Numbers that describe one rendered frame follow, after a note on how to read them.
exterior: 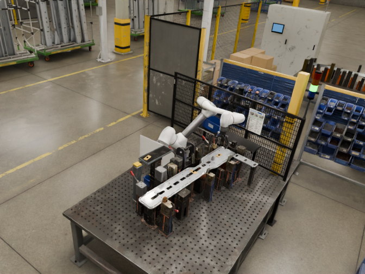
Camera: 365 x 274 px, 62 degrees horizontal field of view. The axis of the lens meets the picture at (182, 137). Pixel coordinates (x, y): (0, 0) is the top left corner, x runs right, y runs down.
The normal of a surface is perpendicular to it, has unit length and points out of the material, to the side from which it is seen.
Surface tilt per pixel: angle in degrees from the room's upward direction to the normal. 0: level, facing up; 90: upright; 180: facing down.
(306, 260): 0
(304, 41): 90
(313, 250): 0
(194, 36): 90
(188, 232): 0
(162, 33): 90
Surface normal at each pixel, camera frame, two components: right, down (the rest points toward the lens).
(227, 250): 0.08, -0.86
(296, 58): -0.56, 0.37
